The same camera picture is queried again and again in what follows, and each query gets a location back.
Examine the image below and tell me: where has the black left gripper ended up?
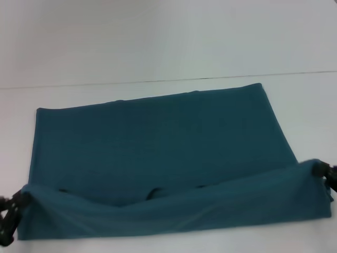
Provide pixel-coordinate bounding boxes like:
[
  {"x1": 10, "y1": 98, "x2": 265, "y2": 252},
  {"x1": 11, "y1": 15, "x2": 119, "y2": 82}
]
[{"x1": 0, "y1": 190, "x2": 31, "y2": 248}]

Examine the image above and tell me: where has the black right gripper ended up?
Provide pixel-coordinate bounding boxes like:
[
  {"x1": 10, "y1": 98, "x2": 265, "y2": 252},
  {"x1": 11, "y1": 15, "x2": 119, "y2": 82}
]
[{"x1": 311, "y1": 162, "x2": 337, "y2": 194}]

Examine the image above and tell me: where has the teal blue FREE t-shirt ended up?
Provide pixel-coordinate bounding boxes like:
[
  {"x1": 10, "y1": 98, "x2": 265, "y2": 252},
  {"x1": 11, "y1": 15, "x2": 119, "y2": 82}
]
[{"x1": 17, "y1": 82, "x2": 334, "y2": 241}]

